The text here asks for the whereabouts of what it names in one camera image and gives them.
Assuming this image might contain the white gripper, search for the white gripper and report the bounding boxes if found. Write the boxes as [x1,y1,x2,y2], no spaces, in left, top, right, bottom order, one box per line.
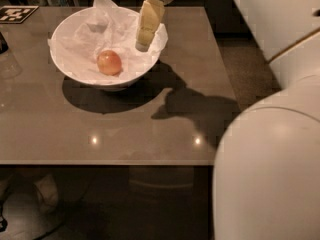
[135,0,174,52]

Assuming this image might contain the orange-red apple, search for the orange-red apple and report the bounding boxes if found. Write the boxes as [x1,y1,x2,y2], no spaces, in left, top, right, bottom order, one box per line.
[97,50,122,76]

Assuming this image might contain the white robot base below table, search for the white robot base below table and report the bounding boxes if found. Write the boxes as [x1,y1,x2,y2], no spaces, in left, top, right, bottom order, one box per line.
[0,174,59,240]

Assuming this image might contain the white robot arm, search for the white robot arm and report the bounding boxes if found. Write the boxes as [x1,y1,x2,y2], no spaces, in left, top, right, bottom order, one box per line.
[211,0,320,240]

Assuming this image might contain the white ceramic bowl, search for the white ceramic bowl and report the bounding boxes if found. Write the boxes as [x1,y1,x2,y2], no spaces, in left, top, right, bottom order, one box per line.
[49,5,163,92]

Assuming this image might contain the white crumpled paper liner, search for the white crumpled paper liner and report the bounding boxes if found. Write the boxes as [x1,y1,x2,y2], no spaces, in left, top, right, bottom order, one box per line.
[47,0,169,82]

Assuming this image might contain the black white fiducial marker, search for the black white fiducial marker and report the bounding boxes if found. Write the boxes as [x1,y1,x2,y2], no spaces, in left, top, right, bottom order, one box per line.
[0,5,38,24]

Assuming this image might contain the black object at table edge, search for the black object at table edge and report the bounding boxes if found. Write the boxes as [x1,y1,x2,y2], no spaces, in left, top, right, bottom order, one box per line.
[0,32,8,54]

